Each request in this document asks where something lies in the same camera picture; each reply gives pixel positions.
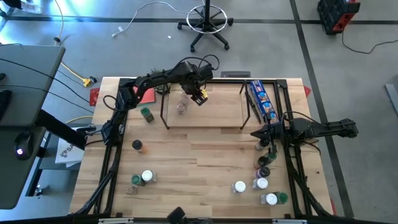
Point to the printed white paper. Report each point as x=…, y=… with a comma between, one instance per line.
x=66, y=154

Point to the blue plastic wrap box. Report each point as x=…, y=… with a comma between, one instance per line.
x=262, y=99

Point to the orange spice jar black lid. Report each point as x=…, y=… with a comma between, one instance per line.
x=137, y=144

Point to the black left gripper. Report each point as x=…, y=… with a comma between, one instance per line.
x=196, y=74

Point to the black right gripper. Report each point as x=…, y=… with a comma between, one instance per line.
x=281, y=133

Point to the black desk base beam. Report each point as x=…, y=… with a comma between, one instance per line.
x=59, y=127

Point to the grey metal bar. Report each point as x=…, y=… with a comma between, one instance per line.
x=392, y=98

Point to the black computer mouse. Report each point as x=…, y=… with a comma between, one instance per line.
x=23, y=144

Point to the black keyboard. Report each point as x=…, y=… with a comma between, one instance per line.
x=3, y=102

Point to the black stool base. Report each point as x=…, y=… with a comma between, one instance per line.
x=205, y=29

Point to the black aluminium table frame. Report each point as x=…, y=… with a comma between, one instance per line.
x=282, y=83

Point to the red corner pad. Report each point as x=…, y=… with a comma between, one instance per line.
x=94, y=97
x=307, y=91

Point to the red and black crate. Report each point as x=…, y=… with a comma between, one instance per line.
x=334, y=12

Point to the yellow tag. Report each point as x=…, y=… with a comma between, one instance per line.
x=204, y=92

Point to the silver frame bracket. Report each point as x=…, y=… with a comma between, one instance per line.
x=115, y=221
x=289, y=221

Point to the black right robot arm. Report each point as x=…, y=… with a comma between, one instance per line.
x=332, y=127

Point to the dark grey box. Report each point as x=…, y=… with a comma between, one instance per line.
x=235, y=74

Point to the white-lidded clear spice jar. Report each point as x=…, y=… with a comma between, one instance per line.
x=261, y=183
x=271, y=199
x=239, y=186
x=147, y=176

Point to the wooden shelf with black legs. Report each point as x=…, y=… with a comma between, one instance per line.
x=217, y=109

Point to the grey desk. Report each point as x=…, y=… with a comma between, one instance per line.
x=15, y=74

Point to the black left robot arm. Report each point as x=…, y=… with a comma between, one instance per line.
x=161, y=77

